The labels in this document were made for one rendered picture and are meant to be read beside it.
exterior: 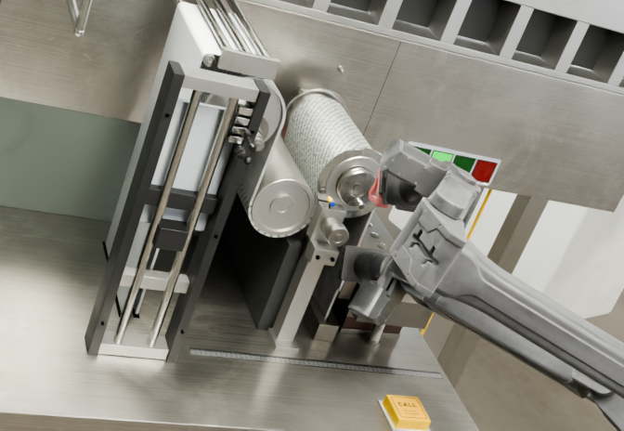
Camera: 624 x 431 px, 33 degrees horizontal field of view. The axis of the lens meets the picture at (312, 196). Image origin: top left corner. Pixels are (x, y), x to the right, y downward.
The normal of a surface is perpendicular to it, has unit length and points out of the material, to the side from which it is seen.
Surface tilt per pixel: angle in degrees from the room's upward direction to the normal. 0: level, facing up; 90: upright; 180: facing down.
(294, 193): 90
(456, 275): 78
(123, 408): 0
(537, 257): 90
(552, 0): 90
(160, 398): 0
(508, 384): 0
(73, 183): 90
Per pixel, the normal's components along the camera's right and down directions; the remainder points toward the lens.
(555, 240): -0.73, 0.04
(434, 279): -0.11, 0.19
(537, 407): 0.33, -0.85
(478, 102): 0.29, 0.51
